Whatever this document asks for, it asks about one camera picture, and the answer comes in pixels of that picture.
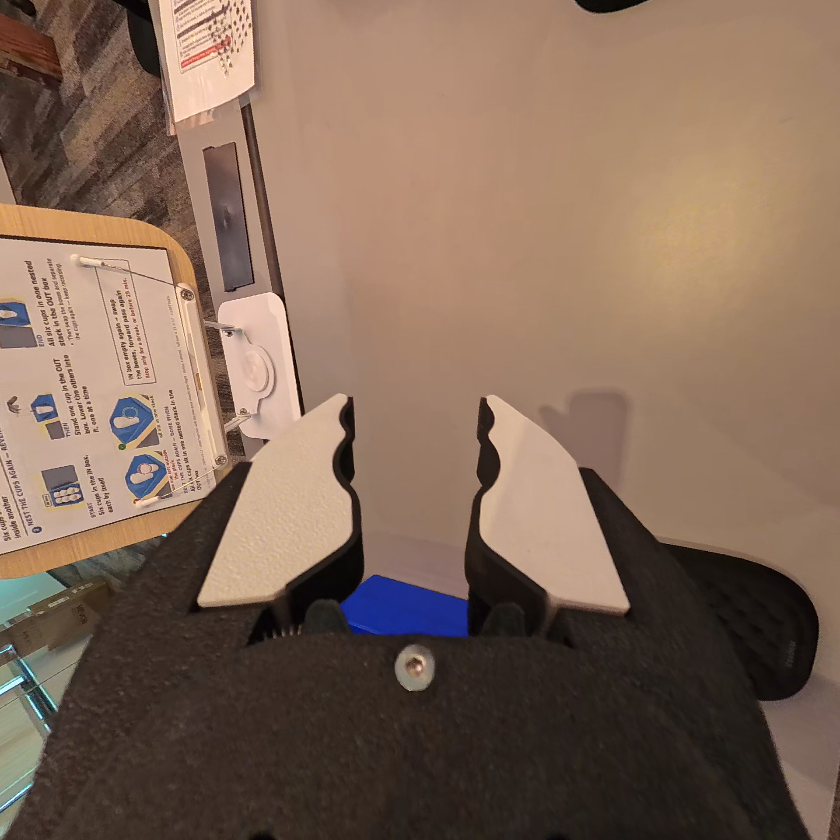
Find black round stand base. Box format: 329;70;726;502
128;0;161;76

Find brown wooden cabinet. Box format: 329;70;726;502
0;13;63;83

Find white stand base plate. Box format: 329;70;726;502
217;292;304;442

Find instruction sheet on stand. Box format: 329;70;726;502
71;252;256;509

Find laminated instruction sheet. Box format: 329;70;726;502
147;0;263;135

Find blue plastic bin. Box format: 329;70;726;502
341;574;471;637

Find brown cardboard boxes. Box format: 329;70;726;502
0;577;112;657

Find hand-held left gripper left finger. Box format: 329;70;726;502
197;394;365;641

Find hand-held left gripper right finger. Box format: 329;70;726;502
465;395;632;639

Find black flat plate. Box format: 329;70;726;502
202;142;256;293

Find instruction board on wood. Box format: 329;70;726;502
0;203;227;580

